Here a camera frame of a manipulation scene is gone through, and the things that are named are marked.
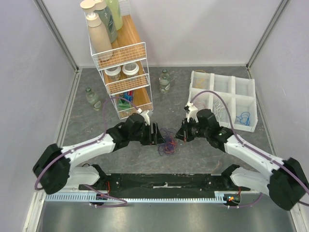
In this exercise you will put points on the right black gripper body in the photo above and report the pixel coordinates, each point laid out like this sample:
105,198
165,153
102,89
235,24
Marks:
186,131

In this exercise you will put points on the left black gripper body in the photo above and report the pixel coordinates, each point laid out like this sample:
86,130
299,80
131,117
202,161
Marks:
151,139

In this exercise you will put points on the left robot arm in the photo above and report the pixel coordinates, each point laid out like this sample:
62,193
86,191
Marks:
58,167

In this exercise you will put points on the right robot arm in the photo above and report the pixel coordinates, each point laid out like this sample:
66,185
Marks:
283,181

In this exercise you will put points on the green and blue packets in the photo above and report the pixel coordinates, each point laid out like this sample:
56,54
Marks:
125,101

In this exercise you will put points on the right glass bottle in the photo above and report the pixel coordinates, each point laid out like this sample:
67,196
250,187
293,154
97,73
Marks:
164,81

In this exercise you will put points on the glass bottle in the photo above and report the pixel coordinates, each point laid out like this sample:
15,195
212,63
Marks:
164,81
93,99

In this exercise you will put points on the white six-compartment tray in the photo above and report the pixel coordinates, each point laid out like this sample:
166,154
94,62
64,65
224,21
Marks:
225,94

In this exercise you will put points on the right white-lid jar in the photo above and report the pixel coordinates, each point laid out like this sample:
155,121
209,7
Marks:
130,69

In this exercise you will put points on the white-lid jar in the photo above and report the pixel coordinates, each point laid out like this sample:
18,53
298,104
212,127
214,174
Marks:
114,73
130,69

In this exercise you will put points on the left glass bottle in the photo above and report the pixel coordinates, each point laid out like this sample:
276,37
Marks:
93,99

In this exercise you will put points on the left white-lid jar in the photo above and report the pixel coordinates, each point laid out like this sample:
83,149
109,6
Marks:
114,73

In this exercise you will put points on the beige pump bottle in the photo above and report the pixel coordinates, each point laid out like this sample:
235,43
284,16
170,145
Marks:
99,39

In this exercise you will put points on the light green bottle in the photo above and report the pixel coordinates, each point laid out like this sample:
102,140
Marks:
114,6

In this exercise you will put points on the grey-green pump bottle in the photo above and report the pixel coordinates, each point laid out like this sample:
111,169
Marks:
99,7

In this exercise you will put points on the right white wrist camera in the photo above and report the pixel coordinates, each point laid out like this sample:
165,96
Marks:
191,112

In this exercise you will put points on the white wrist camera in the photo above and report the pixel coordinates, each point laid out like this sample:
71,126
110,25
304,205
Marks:
191,112
146,114

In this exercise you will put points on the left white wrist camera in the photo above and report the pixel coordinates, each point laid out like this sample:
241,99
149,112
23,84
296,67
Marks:
146,114

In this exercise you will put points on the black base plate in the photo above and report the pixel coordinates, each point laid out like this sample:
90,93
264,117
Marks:
159,186

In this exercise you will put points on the slotted cable duct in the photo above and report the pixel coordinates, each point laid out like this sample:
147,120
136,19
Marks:
98,198

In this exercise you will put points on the white wire shelf rack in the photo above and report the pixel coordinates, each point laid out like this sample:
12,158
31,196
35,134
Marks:
127,48

